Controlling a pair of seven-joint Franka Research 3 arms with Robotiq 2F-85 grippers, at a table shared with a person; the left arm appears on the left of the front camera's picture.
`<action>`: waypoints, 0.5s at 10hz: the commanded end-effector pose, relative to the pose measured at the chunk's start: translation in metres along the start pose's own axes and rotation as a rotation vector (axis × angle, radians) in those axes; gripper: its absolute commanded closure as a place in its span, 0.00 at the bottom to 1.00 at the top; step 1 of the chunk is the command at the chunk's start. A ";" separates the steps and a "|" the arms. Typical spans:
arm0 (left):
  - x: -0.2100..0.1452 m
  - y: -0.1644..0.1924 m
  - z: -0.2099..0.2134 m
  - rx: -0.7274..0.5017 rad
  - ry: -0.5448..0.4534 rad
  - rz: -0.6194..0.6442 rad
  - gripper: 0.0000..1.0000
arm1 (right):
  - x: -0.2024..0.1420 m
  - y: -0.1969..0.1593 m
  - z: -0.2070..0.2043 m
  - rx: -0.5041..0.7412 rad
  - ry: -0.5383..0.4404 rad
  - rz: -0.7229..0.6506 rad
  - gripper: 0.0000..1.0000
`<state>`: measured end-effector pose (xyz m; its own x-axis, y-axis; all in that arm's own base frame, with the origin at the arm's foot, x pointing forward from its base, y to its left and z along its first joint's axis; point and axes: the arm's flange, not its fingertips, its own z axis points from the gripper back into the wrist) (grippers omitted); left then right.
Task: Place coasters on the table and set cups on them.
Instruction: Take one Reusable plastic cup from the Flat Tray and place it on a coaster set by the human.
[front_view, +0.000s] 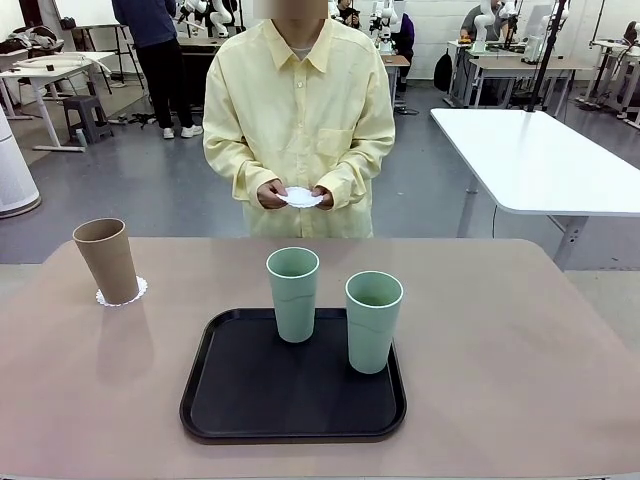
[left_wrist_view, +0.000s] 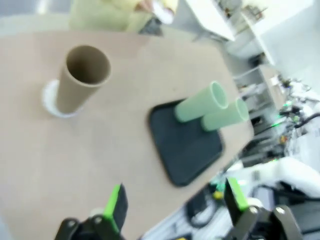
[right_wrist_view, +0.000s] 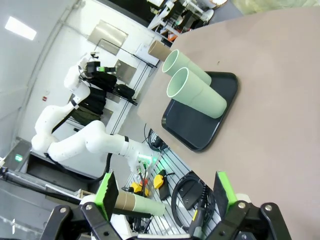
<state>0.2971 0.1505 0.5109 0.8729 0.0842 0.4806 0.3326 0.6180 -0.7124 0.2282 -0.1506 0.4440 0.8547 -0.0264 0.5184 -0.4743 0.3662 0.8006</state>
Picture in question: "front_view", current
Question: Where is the person's right hand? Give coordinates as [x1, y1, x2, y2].
[256, 179, 291, 211]

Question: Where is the person's left hand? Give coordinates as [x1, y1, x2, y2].
[310, 184, 336, 210]

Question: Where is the white scalloped paper coaster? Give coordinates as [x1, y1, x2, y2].
[277, 186, 324, 210]
[95, 275, 150, 309]

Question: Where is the green plastic cup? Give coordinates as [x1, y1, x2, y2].
[345, 270, 404, 375]

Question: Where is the brown plastic cup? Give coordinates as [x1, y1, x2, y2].
[72, 217, 140, 306]

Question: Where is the person's left forearm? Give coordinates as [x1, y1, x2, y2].
[319, 129, 396, 207]

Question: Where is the person's right forearm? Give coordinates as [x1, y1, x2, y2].
[202, 132, 282, 203]

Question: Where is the person in yellow shirt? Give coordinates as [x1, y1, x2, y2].
[202, 0, 396, 239]

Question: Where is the green cup with wavy seam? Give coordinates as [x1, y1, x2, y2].
[265, 246, 321, 344]

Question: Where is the small wood-top desk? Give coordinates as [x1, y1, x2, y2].
[379, 53, 412, 104]

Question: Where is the black backpack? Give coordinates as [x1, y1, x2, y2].
[433, 48, 454, 93]

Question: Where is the standing person in dark clothes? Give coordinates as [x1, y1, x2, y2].
[110, 0, 204, 140]

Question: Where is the seated person in purple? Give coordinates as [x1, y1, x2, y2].
[398, 13, 416, 64]

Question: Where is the grey plastic stool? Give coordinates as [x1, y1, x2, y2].
[62, 94, 115, 145]

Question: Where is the black plastic tray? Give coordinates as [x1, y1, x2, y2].
[179, 307, 408, 442]

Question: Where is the white glossy table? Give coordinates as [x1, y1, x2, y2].
[430, 107, 640, 271]

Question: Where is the seated person in grey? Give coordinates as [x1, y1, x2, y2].
[459, 0, 504, 44]

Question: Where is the wood-top background desk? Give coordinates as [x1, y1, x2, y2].
[467, 55, 596, 109]

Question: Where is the white desk with tubing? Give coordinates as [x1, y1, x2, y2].
[0, 51, 117, 151]

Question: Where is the whiteboard on stand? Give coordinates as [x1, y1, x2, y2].
[53, 0, 121, 26]

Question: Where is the black tripod pole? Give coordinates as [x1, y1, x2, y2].
[524, 0, 571, 114]

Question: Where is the pile of bags and clothes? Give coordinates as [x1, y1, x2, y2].
[0, 25, 65, 55]

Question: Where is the white-frame background workstation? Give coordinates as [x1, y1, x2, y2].
[582, 38, 640, 119]

